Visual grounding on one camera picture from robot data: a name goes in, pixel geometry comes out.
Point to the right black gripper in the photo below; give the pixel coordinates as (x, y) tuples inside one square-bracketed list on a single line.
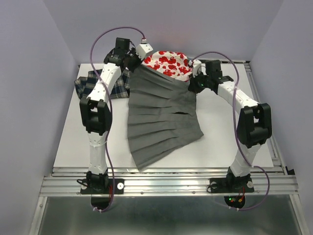
[(193, 85)]

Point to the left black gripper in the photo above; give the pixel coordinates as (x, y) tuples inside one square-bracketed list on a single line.
[(138, 60)]

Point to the grey skirt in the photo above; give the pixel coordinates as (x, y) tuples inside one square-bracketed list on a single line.
[(161, 117)]

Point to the navy plaid skirt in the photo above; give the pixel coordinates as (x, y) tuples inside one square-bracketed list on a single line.
[(85, 85)]

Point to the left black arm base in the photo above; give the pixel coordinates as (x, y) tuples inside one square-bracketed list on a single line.
[(102, 195)]

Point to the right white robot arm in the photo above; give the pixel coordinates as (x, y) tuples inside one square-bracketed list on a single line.
[(252, 121)]

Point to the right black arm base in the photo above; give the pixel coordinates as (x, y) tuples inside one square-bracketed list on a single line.
[(235, 188)]

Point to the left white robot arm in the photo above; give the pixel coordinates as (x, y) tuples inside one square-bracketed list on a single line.
[(95, 113)]

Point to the red floral white skirt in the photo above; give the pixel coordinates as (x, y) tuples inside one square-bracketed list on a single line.
[(172, 64)]

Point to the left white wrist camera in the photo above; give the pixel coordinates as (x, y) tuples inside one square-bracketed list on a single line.
[(143, 51)]

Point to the aluminium frame rail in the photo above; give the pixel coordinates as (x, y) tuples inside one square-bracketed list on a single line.
[(167, 181)]

